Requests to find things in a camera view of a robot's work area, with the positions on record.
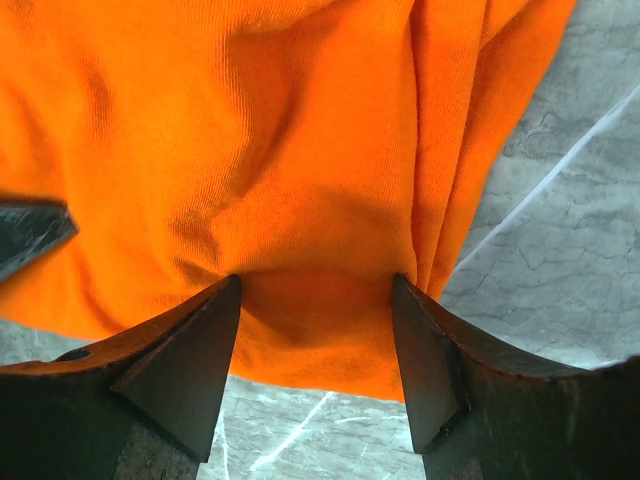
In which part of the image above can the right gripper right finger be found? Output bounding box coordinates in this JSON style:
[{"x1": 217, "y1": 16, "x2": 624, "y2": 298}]
[{"x1": 391, "y1": 275, "x2": 639, "y2": 480}]

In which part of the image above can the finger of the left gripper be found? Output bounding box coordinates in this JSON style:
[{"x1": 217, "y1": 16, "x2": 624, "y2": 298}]
[{"x1": 1, "y1": 198, "x2": 78, "y2": 282}]

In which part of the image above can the orange t shirt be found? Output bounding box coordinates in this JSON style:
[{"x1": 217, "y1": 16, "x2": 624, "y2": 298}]
[{"x1": 1, "y1": 1, "x2": 574, "y2": 400}]

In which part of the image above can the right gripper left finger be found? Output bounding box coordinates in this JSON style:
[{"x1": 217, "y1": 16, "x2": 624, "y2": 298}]
[{"x1": 1, "y1": 275, "x2": 242, "y2": 479}]

